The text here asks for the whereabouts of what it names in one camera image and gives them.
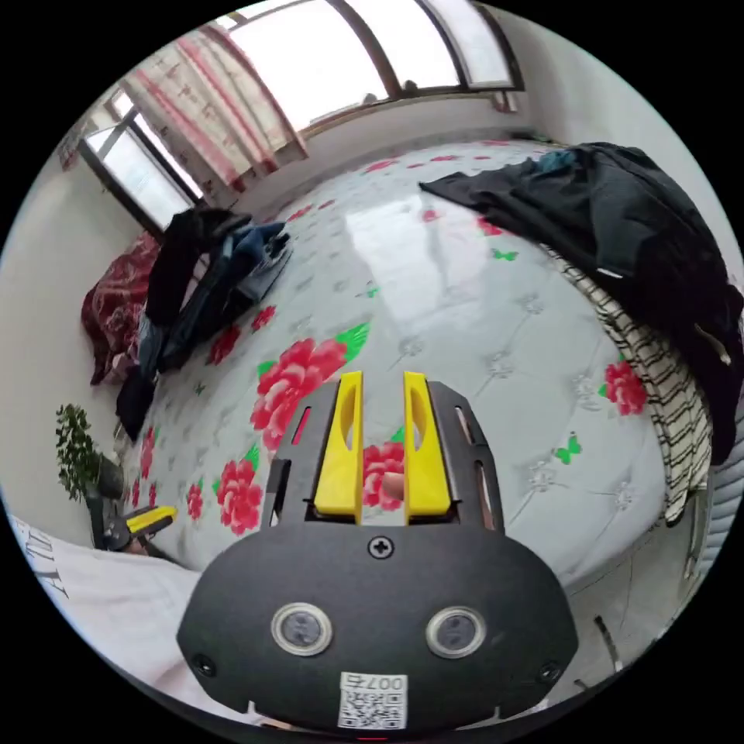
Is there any pile of clothes with striped garment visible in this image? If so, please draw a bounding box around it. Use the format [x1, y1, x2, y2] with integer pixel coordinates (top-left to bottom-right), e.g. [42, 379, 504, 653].
[418, 141, 744, 527]

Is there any pink and white curtain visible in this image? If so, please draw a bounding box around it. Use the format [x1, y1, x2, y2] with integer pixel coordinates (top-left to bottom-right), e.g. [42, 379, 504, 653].
[119, 26, 309, 196]

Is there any large window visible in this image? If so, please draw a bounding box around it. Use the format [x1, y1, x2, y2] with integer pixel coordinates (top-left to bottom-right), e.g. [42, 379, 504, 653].
[215, 0, 527, 138]

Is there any dark red patterned blanket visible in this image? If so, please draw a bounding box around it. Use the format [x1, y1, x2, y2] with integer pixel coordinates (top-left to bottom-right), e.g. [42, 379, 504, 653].
[80, 231, 164, 387]

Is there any pile of clothes with jeans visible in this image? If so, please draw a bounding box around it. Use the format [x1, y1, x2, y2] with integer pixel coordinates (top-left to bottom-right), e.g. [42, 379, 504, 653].
[115, 208, 294, 443]

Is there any green potted plant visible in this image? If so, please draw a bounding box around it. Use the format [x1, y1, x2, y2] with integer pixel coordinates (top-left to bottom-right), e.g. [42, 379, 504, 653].
[55, 402, 126, 504]

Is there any person's body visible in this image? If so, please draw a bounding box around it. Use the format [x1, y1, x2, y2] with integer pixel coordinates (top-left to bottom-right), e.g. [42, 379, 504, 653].
[5, 514, 263, 725]

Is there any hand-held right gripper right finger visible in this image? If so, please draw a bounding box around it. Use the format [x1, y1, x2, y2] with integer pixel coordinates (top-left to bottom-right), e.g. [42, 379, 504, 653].
[403, 371, 453, 520]

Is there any bed with floral sheet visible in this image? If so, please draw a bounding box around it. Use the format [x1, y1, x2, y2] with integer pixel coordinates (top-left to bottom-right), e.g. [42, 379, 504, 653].
[119, 138, 713, 588]

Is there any small window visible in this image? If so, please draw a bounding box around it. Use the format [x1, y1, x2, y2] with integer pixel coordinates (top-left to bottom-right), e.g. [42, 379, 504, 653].
[78, 90, 205, 236]

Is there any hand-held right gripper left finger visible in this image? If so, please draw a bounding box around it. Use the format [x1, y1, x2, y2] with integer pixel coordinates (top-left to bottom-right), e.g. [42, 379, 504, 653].
[313, 371, 366, 520]

